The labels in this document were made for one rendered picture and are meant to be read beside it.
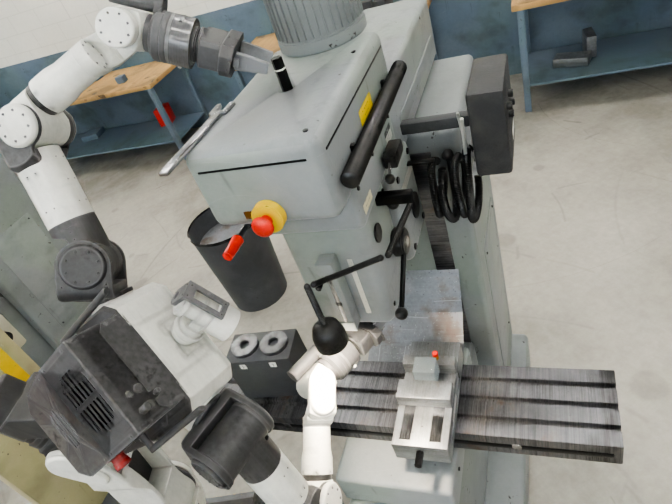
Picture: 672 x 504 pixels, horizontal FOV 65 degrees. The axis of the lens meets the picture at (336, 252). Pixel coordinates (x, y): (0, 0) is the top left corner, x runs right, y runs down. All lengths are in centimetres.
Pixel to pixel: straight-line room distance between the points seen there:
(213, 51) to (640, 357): 237
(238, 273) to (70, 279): 232
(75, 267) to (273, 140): 44
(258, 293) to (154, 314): 239
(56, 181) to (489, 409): 120
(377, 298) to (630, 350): 185
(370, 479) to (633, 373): 154
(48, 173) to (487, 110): 89
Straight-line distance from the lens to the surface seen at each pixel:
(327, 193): 88
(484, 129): 125
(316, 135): 85
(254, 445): 108
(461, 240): 166
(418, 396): 151
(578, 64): 491
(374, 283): 118
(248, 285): 340
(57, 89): 112
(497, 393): 162
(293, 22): 118
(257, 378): 174
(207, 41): 102
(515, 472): 229
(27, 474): 285
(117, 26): 104
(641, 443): 261
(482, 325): 193
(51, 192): 112
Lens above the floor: 223
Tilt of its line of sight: 37 degrees down
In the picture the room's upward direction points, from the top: 21 degrees counter-clockwise
